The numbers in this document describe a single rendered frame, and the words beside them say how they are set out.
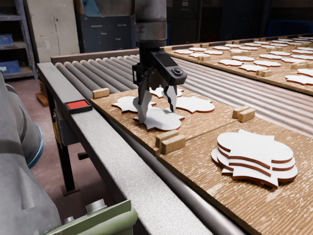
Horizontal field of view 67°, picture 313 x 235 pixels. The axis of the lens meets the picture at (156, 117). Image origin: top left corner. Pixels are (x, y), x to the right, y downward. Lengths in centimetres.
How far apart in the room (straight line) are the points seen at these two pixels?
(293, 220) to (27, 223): 35
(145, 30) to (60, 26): 466
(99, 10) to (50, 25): 461
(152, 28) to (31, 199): 44
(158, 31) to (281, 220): 45
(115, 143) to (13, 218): 40
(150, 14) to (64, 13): 468
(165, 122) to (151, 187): 22
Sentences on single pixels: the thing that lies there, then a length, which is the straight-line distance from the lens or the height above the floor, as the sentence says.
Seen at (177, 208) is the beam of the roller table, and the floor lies 92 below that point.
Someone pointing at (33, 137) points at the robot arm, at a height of 104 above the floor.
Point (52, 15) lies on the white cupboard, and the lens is 518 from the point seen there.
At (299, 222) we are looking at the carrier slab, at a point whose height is 94.
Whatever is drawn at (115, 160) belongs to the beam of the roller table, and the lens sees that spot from 55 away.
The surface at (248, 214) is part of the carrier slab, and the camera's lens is 42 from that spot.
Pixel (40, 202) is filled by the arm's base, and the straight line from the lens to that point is 28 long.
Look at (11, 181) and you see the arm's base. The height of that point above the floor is 108.
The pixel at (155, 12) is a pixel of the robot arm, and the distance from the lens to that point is 59.
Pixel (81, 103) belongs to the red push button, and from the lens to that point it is 85.
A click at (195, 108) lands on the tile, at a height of 94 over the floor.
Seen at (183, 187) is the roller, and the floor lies 92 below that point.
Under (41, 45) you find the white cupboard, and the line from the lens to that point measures 518.
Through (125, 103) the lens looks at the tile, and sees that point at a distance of 77.
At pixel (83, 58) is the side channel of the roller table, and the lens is 165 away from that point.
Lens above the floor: 122
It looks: 25 degrees down
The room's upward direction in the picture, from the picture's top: straight up
